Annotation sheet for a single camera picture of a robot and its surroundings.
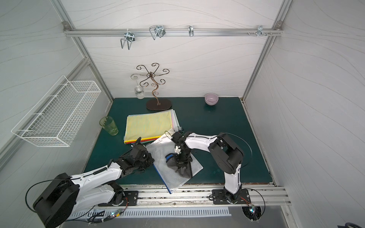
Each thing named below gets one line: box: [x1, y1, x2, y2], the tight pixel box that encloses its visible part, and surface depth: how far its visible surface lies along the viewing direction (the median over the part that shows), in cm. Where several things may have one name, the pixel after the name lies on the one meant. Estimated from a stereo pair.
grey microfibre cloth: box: [165, 153, 193, 179], surface depth 83 cm
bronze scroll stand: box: [136, 62, 173, 111], surface depth 100 cm
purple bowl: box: [204, 93, 220, 106], surface depth 117 cm
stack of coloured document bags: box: [123, 109, 183, 144], surface depth 106 cm
